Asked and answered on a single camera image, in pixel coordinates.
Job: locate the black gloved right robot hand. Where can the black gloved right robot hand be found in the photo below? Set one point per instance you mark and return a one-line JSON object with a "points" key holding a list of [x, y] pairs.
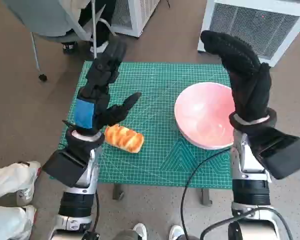
{"points": [[247, 82]]}

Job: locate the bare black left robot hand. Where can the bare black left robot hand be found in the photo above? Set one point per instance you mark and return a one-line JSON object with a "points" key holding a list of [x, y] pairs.
{"points": [[100, 75]]}

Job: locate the pink bowl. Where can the pink bowl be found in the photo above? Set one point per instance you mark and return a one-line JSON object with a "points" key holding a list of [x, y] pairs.
{"points": [[202, 112]]}

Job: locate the braided toy bread loaf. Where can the braided toy bread loaf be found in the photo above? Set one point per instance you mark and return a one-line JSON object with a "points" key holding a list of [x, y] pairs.
{"points": [[125, 138]]}

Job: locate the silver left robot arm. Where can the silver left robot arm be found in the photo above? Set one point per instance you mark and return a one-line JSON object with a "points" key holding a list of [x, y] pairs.
{"points": [[76, 202]]}

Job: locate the green cutting mat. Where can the green cutting mat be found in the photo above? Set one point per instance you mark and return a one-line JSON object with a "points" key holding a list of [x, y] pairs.
{"points": [[152, 82]]}

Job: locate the large white mesh cabinet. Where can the large white mesh cabinet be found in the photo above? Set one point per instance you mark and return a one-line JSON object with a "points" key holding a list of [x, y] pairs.
{"points": [[252, 25]]}

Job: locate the seated person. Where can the seated person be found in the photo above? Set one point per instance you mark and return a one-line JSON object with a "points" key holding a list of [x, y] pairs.
{"points": [[90, 17]]}

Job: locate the small white mesh cabinet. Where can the small white mesh cabinet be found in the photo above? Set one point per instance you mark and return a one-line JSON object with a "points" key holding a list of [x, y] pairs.
{"points": [[137, 15]]}

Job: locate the grey office chair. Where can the grey office chair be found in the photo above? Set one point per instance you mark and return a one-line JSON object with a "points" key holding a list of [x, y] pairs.
{"points": [[45, 17]]}

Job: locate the grey table leg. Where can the grey table leg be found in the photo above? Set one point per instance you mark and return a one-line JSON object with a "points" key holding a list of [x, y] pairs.
{"points": [[118, 192], [207, 197]]}

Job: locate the person in white trousers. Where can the person in white trousers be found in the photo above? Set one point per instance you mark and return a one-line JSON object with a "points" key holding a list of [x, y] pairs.
{"points": [[5, 180]]}

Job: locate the white shoe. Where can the white shoe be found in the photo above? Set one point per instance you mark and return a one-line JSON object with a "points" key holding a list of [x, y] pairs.
{"points": [[176, 232], [140, 231]]}

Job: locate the small black box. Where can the small black box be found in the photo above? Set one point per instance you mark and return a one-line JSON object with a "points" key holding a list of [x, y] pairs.
{"points": [[90, 236]]}

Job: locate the grey round robot part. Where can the grey round robot part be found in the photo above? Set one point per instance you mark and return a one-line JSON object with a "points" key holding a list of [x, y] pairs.
{"points": [[126, 236]]}

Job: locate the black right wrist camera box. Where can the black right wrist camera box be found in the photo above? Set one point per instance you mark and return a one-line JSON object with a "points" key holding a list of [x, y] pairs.
{"points": [[282, 155]]}

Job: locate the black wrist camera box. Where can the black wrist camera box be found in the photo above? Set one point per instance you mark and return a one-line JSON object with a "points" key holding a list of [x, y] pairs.
{"points": [[62, 167], [282, 155]]}

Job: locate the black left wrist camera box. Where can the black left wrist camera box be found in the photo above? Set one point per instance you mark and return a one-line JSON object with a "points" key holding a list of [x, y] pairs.
{"points": [[62, 167]]}

